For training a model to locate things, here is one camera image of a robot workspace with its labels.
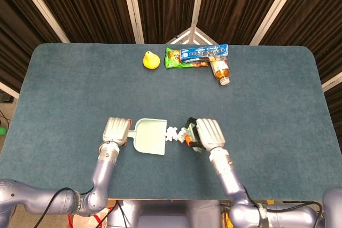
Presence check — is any yellow pear toy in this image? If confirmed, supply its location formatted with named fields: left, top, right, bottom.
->
left=143, top=51, right=162, bottom=70

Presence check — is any mint green plastic dustpan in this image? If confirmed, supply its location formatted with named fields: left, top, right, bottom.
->
left=125, top=119, right=168, bottom=156

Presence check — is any mint green hand broom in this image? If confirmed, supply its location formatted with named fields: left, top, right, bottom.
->
left=184, top=117, right=205, bottom=155

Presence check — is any black torso cable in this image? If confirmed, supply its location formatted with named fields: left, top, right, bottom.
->
left=92, top=200, right=128, bottom=228

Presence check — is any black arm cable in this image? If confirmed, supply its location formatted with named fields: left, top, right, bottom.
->
left=34, top=187, right=94, bottom=228
left=247, top=194, right=324, bottom=219

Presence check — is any white partition frame foot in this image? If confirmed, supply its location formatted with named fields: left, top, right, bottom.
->
left=167, top=27, right=219, bottom=46

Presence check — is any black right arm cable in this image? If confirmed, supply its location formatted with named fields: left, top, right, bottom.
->
left=247, top=194, right=324, bottom=219

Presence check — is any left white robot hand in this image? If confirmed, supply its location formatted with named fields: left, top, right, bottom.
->
left=102, top=117, right=133, bottom=147

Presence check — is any blue felt table mat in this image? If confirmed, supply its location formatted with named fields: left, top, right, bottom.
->
left=0, top=42, right=336, bottom=201

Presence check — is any red and white bag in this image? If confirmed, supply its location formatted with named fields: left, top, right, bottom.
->
left=66, top=206, right=113, bottom=228

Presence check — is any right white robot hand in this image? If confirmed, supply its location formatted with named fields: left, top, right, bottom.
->
left=184, top=117, right=227, bottom=154

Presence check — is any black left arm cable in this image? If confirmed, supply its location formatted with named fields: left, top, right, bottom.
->
left=34, top=187, right=94, bottom=228

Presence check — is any green snack bag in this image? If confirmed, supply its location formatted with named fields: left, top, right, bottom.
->
left=164, top=47, right=211, bottom=69

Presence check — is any amber tea bottle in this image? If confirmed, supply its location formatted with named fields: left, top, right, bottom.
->
left=209, top=59, right=231, bottom=85

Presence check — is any blue cookie box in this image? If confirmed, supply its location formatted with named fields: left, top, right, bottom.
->
left=180, top=44, right=230, bottom=62

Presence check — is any white partition frame post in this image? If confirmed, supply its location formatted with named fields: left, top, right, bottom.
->
left=250, top=0, right=305, bottom=46
left=0, top=81, right=20, bottom=99
left=12, top=0, right=71, bottom=43
left=120, top=0, right=145, bottom=44
left=190, top=0, right=208, bottom=30
left=322, top=72, right=342, bottom=91

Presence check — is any silver robot torso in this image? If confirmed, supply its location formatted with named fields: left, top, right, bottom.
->
left=106, top=198, right=231, bottom=228

